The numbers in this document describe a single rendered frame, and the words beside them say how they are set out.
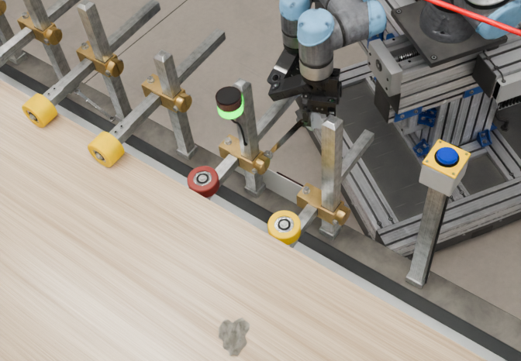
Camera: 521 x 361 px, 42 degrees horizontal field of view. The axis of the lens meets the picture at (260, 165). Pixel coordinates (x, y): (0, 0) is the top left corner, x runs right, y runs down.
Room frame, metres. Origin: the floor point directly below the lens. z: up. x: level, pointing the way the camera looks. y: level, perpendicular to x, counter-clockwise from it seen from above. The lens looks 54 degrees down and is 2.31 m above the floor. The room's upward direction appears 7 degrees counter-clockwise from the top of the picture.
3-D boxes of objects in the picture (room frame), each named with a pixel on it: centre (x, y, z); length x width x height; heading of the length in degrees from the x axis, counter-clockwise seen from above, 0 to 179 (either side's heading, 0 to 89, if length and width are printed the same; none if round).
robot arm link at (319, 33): (1.07, -0.15, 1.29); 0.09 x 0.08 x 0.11; 107
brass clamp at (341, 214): (0.95, -0.15, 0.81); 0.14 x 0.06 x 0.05; 49
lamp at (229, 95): (1.06, 0.05, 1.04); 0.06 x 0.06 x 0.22; 49
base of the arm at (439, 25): (1.32, -0.54, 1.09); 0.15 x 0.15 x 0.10
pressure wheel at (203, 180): (1.01, 0.15, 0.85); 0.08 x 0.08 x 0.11
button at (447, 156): (0.76, -0.36, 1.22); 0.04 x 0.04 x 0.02
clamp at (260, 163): (1.11, 0.04, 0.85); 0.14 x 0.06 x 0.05; 49
